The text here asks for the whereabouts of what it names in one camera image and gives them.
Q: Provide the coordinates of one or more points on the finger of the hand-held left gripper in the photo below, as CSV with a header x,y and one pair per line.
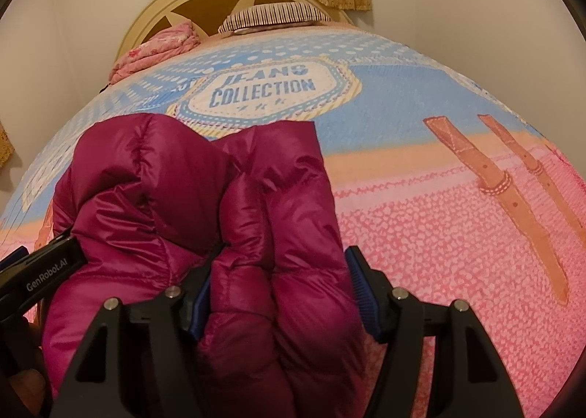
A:
x,y
68,247
11,257

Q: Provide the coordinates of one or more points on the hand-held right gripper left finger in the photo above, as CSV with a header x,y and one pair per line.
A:
x,y
199,308

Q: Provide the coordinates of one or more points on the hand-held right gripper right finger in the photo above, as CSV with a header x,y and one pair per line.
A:
x,y
364,289

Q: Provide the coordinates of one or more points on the magenta puffer jacket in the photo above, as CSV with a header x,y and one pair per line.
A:
x,y
274,216

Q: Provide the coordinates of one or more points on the person's left hand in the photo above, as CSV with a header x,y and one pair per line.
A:
x,y
29,393

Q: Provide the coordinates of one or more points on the blue and pink printed blanket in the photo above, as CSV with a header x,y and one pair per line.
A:
x,y
412,216

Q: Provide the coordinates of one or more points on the folded pink floral quilt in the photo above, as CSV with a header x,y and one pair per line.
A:
x,y
155,49

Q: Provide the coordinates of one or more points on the pink bed sheet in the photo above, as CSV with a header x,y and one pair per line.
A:
x,y
341,26

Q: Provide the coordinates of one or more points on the striped pillow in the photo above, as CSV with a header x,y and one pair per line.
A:
x,y
274,15

